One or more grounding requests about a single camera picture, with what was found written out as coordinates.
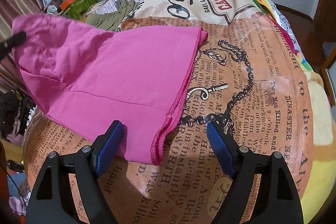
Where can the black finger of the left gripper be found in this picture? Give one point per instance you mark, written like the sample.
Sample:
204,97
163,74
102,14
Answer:
12,42

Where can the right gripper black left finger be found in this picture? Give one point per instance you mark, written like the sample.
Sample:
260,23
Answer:
51,199

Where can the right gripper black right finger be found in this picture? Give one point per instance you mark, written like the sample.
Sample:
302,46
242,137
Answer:
277,198

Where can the pink pants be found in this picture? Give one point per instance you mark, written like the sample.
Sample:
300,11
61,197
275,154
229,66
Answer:
84,78

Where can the yellow striped plush blanket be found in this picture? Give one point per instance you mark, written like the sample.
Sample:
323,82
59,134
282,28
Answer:
319,193

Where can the striped maroon curtain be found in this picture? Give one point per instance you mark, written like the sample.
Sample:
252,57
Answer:
10,9

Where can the olive green folded pants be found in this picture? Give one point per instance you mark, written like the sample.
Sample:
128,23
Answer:
111,21

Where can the newspaper print bed blanket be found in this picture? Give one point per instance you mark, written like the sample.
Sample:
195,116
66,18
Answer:
244,78

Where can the white patterned bedsheet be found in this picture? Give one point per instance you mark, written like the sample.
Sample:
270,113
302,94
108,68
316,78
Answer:
283,22

